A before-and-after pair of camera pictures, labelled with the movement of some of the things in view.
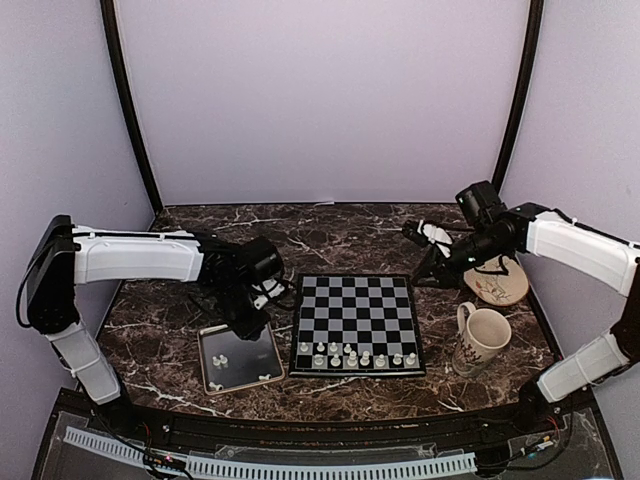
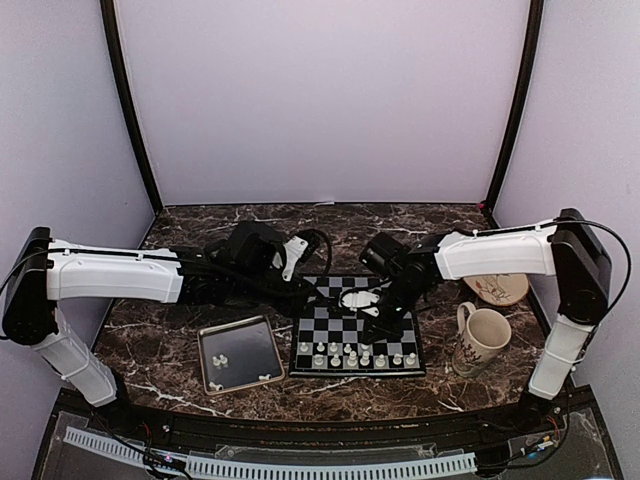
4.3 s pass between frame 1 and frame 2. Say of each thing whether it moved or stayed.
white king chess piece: stayed
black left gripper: moved
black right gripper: moved
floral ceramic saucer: stayed
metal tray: stayed
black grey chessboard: stayed
